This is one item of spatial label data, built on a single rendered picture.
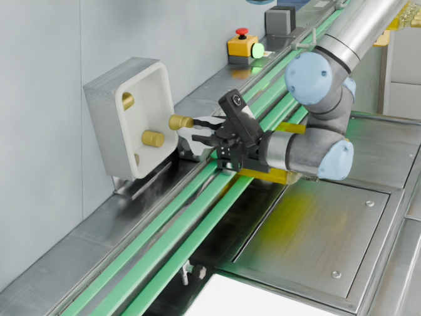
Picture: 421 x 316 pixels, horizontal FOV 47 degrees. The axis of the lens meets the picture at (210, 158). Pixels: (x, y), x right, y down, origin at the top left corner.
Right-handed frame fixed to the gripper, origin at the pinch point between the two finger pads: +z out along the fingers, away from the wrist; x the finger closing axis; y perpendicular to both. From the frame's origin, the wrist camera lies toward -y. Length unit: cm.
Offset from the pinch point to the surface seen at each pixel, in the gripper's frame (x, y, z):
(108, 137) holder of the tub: -10.5, -0.3, 13.5
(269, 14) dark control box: 76, 2, 15
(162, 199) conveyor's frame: -8.1, 15.8, 4.4
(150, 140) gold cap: 1.1, 7.0, 12.2
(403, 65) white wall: 599, 250, 62
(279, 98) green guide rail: 48, 18, 0
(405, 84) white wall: 598, 278, 57
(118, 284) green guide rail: -31.9, 16.7, -1.7
